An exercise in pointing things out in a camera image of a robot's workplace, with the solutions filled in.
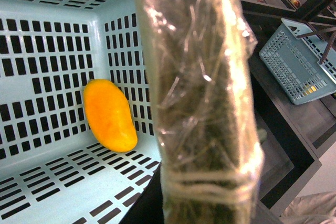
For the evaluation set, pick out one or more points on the light blue plastic basket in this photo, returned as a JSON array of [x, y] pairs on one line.
[[53, 170]]

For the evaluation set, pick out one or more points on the yellow mango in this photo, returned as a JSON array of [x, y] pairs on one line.
[[109, 116]]

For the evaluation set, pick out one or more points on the grey taped basket handle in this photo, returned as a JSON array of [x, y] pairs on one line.
[[196, 55]]

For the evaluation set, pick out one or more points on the black metal shelf frame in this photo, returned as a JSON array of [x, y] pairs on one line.
[[296, 135]]

